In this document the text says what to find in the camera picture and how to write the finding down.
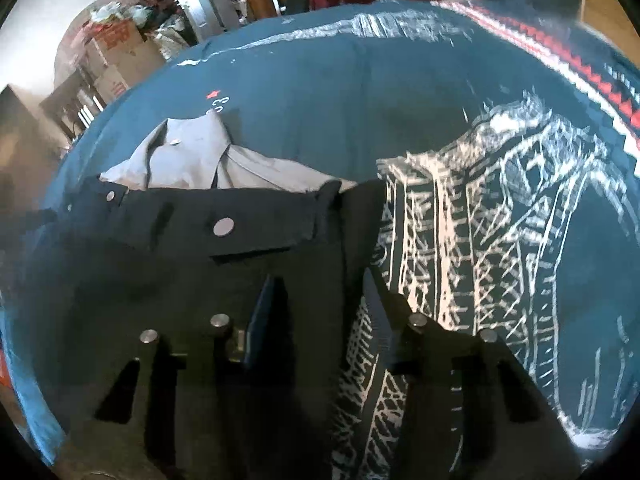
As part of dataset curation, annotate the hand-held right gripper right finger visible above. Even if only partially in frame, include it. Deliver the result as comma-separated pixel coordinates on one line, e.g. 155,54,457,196
361,267,583,480

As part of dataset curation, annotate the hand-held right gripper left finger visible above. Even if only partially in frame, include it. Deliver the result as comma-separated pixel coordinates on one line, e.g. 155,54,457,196
65,275,291,480

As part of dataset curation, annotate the dark navy jacket grey lining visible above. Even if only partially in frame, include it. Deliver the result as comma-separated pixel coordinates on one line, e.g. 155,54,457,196
20,110,386,480

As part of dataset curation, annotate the blue printed bed blanket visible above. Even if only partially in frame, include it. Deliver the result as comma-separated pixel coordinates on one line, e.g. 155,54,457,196
0,0,640,471

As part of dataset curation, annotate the red patterned rug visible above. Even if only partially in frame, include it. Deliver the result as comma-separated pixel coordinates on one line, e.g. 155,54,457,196
0,340,16,391

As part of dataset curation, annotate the cardboard box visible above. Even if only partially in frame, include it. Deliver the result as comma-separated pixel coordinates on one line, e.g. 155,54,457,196
82,20,166,106

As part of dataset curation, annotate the open room door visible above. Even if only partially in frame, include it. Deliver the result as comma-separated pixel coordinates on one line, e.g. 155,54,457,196
165,0,241,43

